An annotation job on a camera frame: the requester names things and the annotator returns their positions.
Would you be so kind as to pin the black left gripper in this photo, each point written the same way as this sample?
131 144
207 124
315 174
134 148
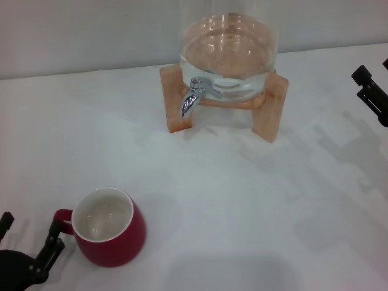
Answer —
15 269

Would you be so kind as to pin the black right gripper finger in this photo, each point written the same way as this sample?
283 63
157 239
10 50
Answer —
385 63
374 94

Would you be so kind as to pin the glass water dispenser jar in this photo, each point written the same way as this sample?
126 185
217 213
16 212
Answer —
230 45

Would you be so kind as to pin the red ceramic cup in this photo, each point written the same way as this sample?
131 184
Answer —
115 248

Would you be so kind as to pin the wooden dispenser stand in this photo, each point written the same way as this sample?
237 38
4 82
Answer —
172 100

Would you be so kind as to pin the chrome faucet tap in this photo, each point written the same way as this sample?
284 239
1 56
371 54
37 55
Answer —
189 103

